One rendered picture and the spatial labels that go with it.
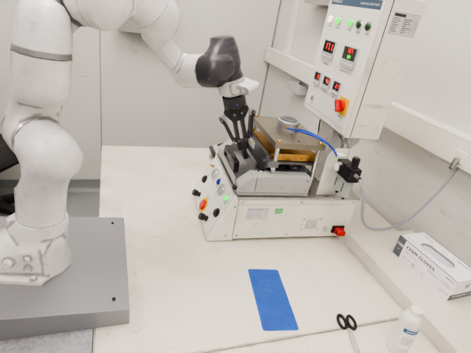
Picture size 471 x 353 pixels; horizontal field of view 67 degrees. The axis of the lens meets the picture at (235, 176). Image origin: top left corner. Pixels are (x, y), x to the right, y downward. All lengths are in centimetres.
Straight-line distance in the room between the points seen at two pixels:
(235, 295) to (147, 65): 191
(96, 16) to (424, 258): 112
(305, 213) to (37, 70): 91
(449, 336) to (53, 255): 104
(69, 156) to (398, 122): 123
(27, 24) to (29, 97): 14
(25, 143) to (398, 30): 100
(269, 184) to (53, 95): 68
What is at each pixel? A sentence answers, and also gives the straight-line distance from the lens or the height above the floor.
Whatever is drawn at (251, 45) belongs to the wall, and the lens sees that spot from 276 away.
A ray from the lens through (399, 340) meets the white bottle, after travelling 106.
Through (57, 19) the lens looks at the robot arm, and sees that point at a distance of 81.
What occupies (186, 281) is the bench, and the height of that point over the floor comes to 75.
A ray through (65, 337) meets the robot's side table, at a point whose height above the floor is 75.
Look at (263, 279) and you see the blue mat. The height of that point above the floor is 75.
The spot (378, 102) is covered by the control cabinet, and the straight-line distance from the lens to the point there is 122.
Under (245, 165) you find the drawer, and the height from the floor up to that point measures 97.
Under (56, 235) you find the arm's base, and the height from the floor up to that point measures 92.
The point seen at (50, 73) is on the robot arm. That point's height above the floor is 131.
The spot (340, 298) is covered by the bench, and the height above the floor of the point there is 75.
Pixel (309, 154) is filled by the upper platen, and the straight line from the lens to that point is 125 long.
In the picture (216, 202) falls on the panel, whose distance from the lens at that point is 126.
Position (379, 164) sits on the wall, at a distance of 172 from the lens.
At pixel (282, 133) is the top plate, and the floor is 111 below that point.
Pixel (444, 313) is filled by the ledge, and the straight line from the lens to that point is 123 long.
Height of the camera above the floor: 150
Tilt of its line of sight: 26 degrees down
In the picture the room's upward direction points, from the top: 10 degrees clockwise
